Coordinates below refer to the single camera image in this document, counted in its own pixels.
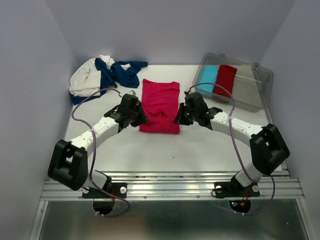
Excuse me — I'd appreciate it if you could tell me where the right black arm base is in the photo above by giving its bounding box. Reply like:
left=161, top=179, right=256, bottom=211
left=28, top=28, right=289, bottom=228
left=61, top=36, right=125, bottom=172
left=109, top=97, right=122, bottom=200
left=211, top=181, right=260, bottom=199

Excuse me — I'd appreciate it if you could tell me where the aluminium mounting rail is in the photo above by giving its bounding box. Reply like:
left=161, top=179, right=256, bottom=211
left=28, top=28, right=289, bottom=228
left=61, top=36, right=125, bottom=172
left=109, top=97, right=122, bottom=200
left=39, top=170, right=306, bottom=201

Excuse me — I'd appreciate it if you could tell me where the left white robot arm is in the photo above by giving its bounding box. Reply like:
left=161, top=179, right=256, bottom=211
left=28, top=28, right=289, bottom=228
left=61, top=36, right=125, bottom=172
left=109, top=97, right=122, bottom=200
left=47, top=93, right=148, bottom=197

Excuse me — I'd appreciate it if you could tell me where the clear plastic bin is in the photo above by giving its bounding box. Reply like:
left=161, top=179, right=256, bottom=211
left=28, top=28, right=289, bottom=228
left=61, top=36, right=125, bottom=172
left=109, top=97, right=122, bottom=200
left=192, top=53, right=274, bottom=112

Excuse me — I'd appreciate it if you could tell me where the navy blue t shirt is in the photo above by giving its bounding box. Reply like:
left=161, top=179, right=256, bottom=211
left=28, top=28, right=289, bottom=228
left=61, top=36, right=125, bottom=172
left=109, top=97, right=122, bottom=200
left=70, top=57, right=149, bottom=105

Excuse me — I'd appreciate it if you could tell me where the rolled dark red t shirt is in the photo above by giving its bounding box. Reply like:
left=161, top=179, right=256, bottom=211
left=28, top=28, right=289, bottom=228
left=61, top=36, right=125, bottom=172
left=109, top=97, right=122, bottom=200
left=212, top=64, right=238, bottom=98

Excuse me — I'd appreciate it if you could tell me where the white t shirt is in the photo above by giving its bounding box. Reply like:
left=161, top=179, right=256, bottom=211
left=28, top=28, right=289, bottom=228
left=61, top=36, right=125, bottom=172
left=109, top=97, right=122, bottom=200
left=68, top=54, right=132, bottom=98

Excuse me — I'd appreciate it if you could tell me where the rolled cyan t shirt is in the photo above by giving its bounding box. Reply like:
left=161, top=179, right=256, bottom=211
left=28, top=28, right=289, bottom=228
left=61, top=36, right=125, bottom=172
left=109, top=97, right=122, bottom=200
left=197, top=65, right=219, bottom=93

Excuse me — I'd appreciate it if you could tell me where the pink t shirt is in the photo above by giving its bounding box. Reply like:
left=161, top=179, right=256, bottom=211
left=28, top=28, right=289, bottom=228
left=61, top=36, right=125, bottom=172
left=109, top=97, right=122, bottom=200
left=139, top=78, right=180, bottom=135

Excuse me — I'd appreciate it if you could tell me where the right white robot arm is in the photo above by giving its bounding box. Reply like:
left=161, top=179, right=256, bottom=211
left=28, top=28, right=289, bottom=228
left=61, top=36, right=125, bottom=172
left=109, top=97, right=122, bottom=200
left=173, top=92, right=290, bottom=195

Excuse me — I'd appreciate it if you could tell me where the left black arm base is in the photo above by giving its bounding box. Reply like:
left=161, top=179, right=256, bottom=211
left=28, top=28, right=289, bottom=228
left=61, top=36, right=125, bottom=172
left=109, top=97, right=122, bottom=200
left=82, top=182, right=128, bottom=199

